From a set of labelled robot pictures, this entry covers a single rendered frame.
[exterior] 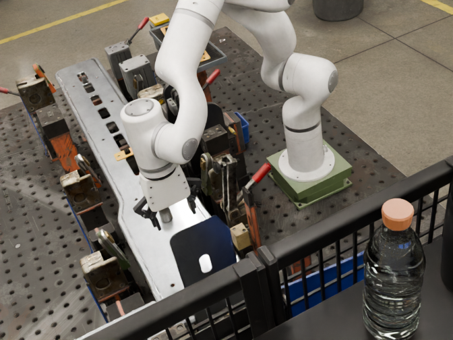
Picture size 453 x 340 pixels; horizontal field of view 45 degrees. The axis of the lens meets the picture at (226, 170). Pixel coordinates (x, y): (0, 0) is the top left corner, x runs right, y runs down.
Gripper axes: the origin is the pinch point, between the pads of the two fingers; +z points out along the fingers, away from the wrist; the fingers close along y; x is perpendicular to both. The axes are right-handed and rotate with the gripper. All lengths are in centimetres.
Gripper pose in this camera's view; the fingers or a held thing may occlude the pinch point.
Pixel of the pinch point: (174, 216)
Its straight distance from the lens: 131.4
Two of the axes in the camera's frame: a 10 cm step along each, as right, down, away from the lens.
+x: 4.4, 5.3, -7.2
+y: -8.8, 4.0, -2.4
